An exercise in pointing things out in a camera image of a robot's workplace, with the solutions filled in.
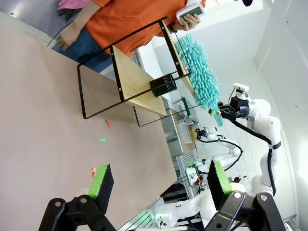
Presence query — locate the green handled tool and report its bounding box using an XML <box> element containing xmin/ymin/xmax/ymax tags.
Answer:
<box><xmin>180</xmin><ymin>96</ymin><xmax>193</xmax><ymax>119</ymax></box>

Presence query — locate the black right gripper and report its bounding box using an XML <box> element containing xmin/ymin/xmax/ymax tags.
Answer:
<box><xmin>208</xmin><ymin>96</ymin><xmax>248</xmax><ymax>120</ymax></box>

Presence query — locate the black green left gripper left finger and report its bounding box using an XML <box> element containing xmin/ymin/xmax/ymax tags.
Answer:
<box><xmin>38</xmin><ymin>164</ymin><xmax>116</xmax><ymax>231</ymax></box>

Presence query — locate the grey metal cabinet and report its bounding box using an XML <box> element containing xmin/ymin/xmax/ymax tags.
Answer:
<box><xmin>160</xmin><ymin>95</ymin><xmax>197</xmax><ymax>157</ymax></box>

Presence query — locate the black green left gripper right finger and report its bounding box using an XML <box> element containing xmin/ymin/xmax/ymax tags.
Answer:
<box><xmin>204</xmin><ymin>160</ymin><xmax>287</xmax><ymax>231</ymax></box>

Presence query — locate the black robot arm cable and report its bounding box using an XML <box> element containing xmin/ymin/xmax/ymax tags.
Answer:
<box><xmin>231</xmin><ymin>117</ymin><xmax>282</xmax><ymax>196</ymax></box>

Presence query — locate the pink cloth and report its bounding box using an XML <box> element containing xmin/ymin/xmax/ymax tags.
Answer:
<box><xmin>57</xmin><ymin>0</ymin><xmax>90</xmax><ymax>11</ymax></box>

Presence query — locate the person's right forearm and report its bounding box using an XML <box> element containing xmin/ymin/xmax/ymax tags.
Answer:
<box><xmin>72</xmin><ymin>0</ymin><xmax>102</xmax><ymax>32</ymax></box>

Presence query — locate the person's right hand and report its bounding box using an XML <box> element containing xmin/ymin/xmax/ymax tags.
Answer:
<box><xmin>57</xmin><ymin>23</ymin><xmax>81</xmax><ymax>51</ymax></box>

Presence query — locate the aluminium frame rail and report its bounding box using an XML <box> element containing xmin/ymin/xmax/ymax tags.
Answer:
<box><xmin>117</xmin><ymin>196</ymin><xmax>167</xmax><ymax>231</ymax></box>

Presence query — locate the black mesh pen holder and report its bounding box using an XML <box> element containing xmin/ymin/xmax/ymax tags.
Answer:
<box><xmin>149</xmin><ymin>73</ymin><xmax>178</xmax><ymax>98</ymax></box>

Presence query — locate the person in orange shirt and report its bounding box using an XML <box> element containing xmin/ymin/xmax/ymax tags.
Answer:
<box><xmin>51</xmin><ymin>0</ymin><xmax>207</xmax><ymax>73</ymax></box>

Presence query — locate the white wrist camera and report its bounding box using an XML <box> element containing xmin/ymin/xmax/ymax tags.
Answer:
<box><xmin>232</xmin><ymin>82</ymin><xmax>249</xmax><ymax>99</ymax></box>

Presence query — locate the black frame wooden shelf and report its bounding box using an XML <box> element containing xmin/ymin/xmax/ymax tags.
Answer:
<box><xmin>77</xmin><ymin>16</ymin><xmax>202</xmax><ymax>127</ymax></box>

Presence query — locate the teal chenille duster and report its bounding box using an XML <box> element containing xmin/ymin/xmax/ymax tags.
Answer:
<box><xmin>174</xmin><ymin>34</ymin><xmax>224</xmax><ymax>127</ymax></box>

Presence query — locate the thin black cable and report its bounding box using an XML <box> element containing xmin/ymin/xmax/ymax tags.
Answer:
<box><xmin>46</xmin><ymin>14</ymin><xmax>80</xmax><ymax>48</ymax></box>

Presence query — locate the white digital clock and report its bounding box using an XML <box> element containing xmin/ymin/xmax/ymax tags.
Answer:
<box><xmin>175</xmin><ymin>0</ymin><xmax>205</xmax><ymax>25</ymax></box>

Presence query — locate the person's left hand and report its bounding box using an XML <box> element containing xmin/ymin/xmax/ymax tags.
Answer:
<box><xmin>172</xmin><ymin>13</ymin><xmax>202</xmax><ymax>33</ymax></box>

